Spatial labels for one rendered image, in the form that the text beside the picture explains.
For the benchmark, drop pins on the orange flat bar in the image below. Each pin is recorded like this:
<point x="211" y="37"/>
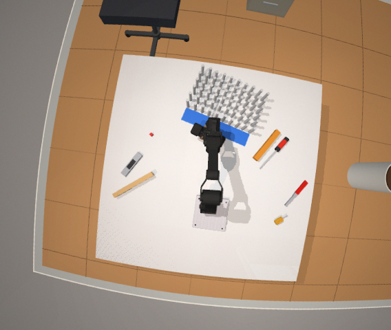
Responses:
<point x="266" y="145"/>

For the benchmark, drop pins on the red screwdriver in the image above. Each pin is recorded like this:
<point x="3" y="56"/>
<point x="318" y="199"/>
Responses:
<point x="278" y="148"/>

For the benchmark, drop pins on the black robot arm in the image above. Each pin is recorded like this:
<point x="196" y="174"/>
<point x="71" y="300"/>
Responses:
<point x="211" y="199"/>

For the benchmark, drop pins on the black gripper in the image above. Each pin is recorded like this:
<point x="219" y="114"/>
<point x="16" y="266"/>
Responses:
<point x="199" y="130"/>

